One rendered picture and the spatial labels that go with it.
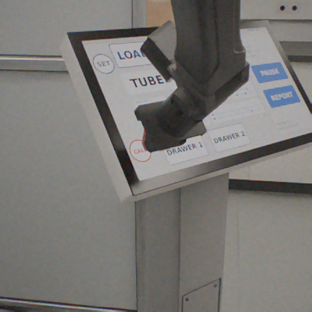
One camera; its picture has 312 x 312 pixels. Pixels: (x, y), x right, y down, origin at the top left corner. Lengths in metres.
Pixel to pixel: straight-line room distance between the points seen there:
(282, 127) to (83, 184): 0.95
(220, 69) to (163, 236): 0.62
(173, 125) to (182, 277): 0.49
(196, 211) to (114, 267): 0.93
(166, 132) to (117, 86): 0.19
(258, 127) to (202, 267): 0.35
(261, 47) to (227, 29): 0.66
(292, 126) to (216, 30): 0.63
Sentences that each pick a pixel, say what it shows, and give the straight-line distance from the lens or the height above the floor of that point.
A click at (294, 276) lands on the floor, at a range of 2.37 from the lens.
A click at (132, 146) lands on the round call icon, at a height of 1.02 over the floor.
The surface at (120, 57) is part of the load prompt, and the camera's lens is 0.87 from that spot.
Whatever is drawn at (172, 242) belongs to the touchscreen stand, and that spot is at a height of 0.76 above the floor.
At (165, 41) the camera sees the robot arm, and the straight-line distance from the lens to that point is 0.61.
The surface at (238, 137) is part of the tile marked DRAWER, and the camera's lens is 0.92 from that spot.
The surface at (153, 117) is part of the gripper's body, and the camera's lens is 0.69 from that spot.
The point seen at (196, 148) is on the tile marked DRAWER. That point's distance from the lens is 0.85.
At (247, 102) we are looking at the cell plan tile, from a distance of 0.98.
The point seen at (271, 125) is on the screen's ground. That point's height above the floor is 1.01.
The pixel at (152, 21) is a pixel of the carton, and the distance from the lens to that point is 3.14.
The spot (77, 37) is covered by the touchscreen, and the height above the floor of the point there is 1.19.
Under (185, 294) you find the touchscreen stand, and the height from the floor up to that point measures 0.62.
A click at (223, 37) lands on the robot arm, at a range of 0.45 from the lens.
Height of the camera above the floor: 1.28
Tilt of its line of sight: 20 degrees down
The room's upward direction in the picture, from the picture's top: straight up
